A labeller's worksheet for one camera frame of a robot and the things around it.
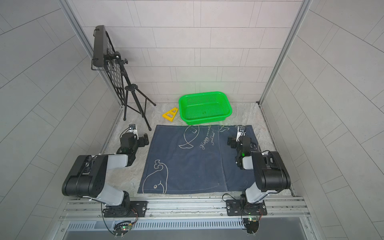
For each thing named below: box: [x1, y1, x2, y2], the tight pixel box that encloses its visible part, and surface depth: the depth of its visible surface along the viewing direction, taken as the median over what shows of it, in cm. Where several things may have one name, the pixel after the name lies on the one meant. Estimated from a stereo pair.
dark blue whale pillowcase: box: [137, 125, 256, 195], surface depth 87 cm
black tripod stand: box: [105, 51, 156, 132], surface depth 91 cm
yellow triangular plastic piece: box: [162, 107, 179, 122], surface depth 111 cm
